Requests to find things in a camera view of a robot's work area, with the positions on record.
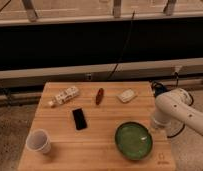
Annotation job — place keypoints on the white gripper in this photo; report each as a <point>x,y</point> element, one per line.
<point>155,128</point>

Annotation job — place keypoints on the green ceramic bowl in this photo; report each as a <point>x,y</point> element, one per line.
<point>133,140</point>

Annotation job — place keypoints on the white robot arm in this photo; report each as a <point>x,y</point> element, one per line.
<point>176,104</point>

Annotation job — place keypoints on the blue object on floor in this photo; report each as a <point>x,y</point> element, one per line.
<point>158,88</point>

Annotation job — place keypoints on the dark red oblong object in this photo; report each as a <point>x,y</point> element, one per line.
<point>99,96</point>

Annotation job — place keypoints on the black smartphone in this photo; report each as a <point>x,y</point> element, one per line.
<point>79,119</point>

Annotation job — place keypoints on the white paper cup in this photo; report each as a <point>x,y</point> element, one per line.
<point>38,141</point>

